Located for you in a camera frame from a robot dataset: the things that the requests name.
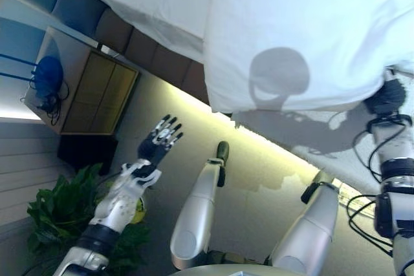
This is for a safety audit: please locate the dark robot right hand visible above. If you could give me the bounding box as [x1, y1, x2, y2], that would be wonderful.
[364, 67, 407, 114]

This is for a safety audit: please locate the dark robot left hand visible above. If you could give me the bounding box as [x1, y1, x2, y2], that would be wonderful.
[137, 114, 184, 167]

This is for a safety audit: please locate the white duvet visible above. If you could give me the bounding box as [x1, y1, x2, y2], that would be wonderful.
[202, 0, 414, 195]

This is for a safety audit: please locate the black box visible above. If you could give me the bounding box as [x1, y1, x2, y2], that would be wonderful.
[57, 133, 119, 177]

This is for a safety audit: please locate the silver robot left leg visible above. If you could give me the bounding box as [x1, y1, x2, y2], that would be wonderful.
[169, 141, 231, 271]

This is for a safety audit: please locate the silver robot leg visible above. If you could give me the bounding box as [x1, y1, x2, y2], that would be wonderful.
[267, 169, 340, 276]
[169, 141, 231, 271]

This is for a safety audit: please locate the wooden nightstand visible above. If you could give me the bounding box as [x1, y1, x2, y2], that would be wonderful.
[23, 25, 140, 136]

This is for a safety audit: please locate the green potted plant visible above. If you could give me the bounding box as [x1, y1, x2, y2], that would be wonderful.
[26, 162, 152, 276]

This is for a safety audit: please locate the round black device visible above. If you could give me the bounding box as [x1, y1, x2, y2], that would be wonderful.
[32, 56, 65, 100]

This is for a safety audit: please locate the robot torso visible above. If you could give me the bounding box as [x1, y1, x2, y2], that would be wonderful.
[180, 261, 305, 276]

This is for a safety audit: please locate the silver robot right leg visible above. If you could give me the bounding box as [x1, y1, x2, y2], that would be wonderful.
[267, 169, 340, 276]

